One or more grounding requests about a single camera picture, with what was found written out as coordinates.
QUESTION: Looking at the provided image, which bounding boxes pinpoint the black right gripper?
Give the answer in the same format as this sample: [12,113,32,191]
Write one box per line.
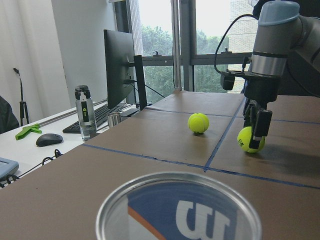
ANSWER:
[243,75,281,149]

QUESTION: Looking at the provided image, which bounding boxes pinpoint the yellow tennis ball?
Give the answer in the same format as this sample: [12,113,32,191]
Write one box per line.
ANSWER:
[187,112,210,134]
[237,126,266,154]

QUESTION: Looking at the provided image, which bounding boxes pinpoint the white blue tennis ball can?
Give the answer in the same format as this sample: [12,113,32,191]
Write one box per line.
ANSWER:
[95,172,263,240]

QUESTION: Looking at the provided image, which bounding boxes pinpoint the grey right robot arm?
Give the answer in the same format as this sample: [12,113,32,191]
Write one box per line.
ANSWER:
[243,0,320,149]

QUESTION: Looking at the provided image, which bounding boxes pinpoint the black computer monitor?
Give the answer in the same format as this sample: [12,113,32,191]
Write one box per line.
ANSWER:
[103,29,147,110]

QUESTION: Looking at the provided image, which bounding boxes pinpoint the small steel cup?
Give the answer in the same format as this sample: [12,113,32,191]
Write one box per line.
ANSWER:
[107,112,122,128]

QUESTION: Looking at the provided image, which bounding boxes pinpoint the black keyboard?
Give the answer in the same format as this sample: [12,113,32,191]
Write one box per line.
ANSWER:
[62,103,129,134]

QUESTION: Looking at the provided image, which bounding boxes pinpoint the clear water bottle black lid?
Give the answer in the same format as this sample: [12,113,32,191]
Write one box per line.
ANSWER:
[74,85,97,141]

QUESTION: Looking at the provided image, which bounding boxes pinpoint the dark grey computer mouse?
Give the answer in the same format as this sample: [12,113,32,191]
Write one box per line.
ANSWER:
[35,133,63,147]

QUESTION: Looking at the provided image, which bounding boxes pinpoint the green plastic tool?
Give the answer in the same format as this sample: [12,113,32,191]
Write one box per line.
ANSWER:
[15,123,42,141]

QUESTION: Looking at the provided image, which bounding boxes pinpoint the black tripod stand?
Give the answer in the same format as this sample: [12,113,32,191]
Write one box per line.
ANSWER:
[13,67,30,126]

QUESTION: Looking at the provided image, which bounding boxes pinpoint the light blue device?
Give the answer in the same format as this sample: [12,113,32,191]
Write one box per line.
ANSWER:
[0,157,19,180]

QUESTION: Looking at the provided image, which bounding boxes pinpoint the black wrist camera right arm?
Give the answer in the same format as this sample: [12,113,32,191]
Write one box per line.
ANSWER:
[220,70,246,91]

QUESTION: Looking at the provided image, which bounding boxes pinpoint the aluminium extrusion post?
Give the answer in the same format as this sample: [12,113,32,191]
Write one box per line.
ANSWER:
[170,0,182,91]

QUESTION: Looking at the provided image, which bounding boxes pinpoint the black cable on desk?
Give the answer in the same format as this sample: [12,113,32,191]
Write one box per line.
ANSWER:
[0,148,63,188]

